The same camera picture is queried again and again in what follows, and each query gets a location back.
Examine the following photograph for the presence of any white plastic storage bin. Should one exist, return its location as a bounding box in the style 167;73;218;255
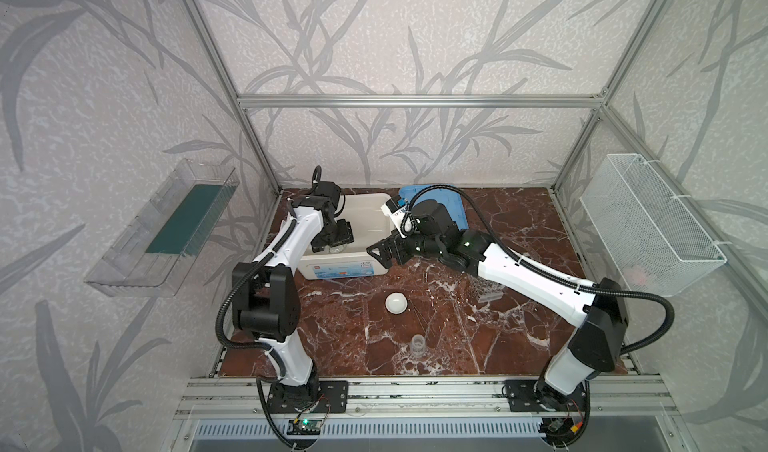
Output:
293;192;402;282

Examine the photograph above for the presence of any small white ceramic bowl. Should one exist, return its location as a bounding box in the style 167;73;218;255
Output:
385;293;408;315

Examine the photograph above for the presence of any clear acrylic test tube rack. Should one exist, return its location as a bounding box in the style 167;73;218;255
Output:
475;284;505;303

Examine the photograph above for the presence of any small clear glass beaker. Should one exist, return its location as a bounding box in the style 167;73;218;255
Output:
409;334;426;358

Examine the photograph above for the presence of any clear glass flask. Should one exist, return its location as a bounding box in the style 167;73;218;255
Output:
328;244;347;254

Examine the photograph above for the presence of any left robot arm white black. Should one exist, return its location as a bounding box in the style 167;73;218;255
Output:
214;166;354;402

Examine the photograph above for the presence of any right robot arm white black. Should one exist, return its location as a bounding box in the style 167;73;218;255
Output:
367;187;675;407

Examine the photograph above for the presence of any blue plastic bin lid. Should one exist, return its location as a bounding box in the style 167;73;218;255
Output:
398;185;469;230

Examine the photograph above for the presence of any green circuit board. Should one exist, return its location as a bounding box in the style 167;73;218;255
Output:
287;419;324;436

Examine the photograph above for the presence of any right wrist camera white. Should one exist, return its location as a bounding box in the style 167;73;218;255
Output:
381;195;411;238

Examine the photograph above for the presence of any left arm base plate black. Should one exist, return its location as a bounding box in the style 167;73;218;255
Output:
267;380;349;414

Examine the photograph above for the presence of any clear wall shelf green mat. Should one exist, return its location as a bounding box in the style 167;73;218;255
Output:
84;159;240;298

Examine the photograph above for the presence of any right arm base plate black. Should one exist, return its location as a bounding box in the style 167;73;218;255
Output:
501;379;559;413

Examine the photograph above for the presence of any white wire mesh basket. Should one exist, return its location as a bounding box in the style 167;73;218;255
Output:
580;154;727;297

